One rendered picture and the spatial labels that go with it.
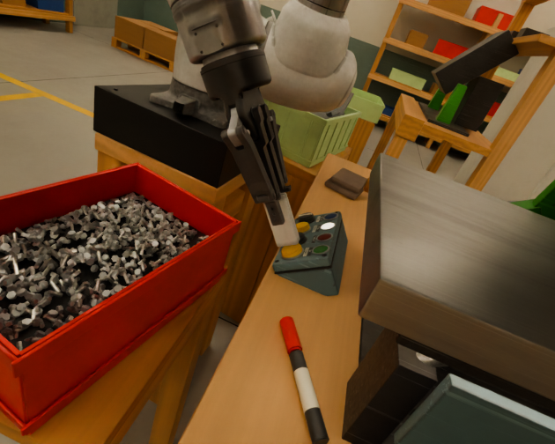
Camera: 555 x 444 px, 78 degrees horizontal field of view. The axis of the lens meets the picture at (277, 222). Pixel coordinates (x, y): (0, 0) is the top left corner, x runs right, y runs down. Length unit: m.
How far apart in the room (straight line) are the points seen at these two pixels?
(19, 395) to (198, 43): 0.36
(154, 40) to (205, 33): 5.64
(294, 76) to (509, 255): 0.65
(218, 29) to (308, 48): 0.40
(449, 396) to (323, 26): 0.66
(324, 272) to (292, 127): 0.80
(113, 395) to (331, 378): 0.24
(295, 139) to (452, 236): 1.04
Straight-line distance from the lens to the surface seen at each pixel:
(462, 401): 0.26
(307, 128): 1.17
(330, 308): 0.46
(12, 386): 0.39
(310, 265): 0.45
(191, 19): 0.40
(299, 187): 1.19
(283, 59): 0.77
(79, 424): 0.44
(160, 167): 0.80
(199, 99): 0.81
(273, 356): 0.38
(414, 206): 0.19
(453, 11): 6.91
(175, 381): 0.80
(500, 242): 0.20
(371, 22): 7.41
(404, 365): 0.29
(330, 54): 0.78
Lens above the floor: 1.19
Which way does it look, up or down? 30 degrees down
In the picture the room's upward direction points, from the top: 20 degrees clockwise
